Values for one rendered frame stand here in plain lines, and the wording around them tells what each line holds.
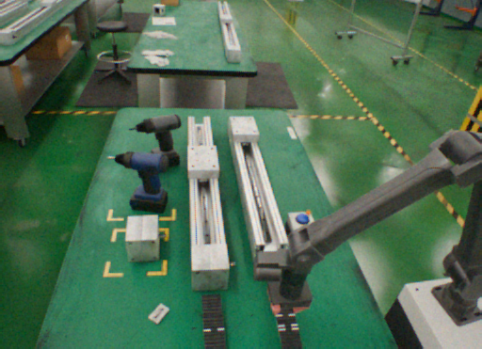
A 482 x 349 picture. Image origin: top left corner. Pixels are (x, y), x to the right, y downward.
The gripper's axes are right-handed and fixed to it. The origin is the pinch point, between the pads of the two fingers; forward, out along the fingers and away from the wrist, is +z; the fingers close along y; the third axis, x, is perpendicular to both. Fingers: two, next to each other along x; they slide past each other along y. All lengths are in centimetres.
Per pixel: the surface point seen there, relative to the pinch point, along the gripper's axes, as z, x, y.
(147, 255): 0.7, -22.0, 36.8
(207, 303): 0.0, -4.0, 20.1
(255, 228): -5.2, -25.8, 3.8
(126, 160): -17, -46, 44
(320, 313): 3.4, 0.0, -11.0
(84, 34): 49, -436, 153
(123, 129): 3, -102, 54
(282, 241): -5.1, -19.8, -3.5
